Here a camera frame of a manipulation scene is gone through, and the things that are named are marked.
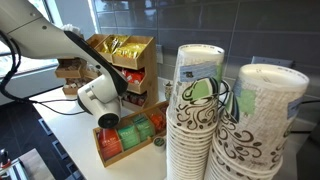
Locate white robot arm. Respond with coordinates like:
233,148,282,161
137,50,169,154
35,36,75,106
0,0,128,129

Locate red sachets right stand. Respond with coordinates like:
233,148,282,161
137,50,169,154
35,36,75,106
122,69,145,84

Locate right wooden condiment stand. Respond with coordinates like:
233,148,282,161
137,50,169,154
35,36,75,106
112,36,158,111

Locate wooden condiment stand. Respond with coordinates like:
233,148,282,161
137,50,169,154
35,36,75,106
79,34,116,81
112,36,158,111
55,58,85,95

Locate green tea bag packets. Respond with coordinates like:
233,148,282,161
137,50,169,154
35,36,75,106
117,115,155,150

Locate stack of patterned paper cups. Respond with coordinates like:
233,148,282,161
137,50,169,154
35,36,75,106
166,44,224,180

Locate yellow sachets right bin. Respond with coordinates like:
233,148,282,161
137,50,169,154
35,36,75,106
115,43,146,58

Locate yellow sachets bin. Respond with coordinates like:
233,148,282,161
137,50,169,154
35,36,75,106
102,35,128,54
115,43,146,58

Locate coffee pod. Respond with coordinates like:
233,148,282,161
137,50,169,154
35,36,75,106
153,137,166,153

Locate yellow sachets middle bin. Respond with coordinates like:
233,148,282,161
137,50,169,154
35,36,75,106
102,35,128,54

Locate red tea bag packets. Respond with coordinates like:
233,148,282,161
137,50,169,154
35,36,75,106
98,129,122,160

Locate white wall outlet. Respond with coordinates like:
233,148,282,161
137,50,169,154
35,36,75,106
156,44,163,64

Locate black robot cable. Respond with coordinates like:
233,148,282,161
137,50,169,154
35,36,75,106
0,30,88,116

